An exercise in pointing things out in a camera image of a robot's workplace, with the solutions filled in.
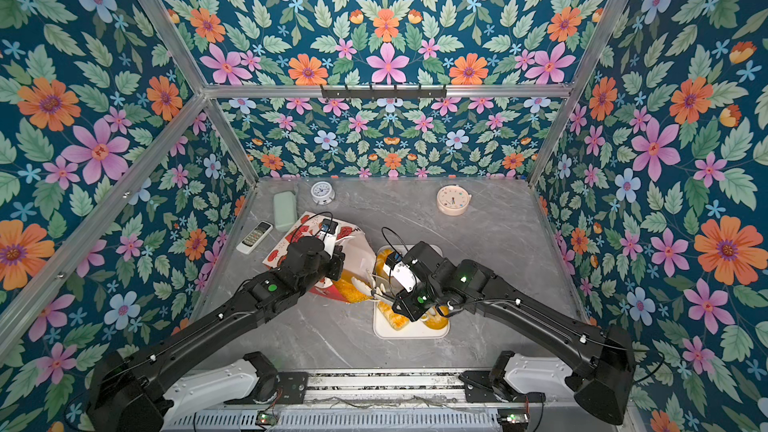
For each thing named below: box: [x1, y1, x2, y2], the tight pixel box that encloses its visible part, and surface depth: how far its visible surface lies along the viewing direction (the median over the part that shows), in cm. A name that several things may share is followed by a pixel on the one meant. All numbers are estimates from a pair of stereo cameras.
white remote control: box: [236, 220, 273, 255], surface depth 103 cm
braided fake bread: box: [378, 301, 410, 331], surface depth 83 cm
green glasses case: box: [273, 191, 298, 233], surface depth 110 cm
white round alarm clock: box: [310, 181, 335, 205], surface depth 113 cm
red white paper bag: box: [262, 211, 323, 269], surface depth 90 cm
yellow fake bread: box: [333, 279, 374, 304], surface depth 82 cm
